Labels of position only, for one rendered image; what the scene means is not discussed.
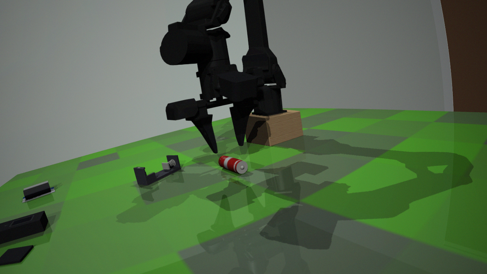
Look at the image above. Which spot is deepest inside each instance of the black flat panel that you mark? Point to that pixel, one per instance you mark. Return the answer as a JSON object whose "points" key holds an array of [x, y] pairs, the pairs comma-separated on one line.
{"points": [[15, 255]]}

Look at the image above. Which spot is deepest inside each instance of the red and silver battery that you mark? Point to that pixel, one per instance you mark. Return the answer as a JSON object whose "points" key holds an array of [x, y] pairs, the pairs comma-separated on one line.
{"points": [[233, 164]]}

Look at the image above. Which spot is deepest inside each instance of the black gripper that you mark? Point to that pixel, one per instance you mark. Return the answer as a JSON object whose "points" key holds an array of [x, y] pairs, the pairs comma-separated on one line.
{"points": [[196, 111]]}

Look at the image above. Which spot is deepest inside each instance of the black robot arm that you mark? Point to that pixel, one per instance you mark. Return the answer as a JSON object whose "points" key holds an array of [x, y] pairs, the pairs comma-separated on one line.
{"points": [[189, 42]]}

